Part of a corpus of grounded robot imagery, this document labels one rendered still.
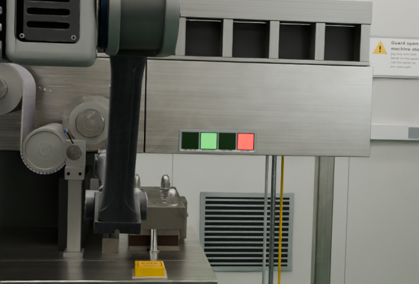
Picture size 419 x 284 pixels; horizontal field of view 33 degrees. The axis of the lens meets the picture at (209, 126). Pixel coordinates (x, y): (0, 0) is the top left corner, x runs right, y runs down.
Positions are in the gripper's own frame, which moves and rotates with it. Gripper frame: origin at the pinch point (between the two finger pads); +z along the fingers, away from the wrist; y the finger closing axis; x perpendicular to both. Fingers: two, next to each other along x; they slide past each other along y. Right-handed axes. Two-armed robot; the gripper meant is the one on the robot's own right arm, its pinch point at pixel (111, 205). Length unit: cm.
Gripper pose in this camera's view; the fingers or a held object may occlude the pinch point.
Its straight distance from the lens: 185.8
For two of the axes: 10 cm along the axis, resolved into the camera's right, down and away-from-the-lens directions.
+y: 9.9, 0.3, 1.1
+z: -1.1, 4.9, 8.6
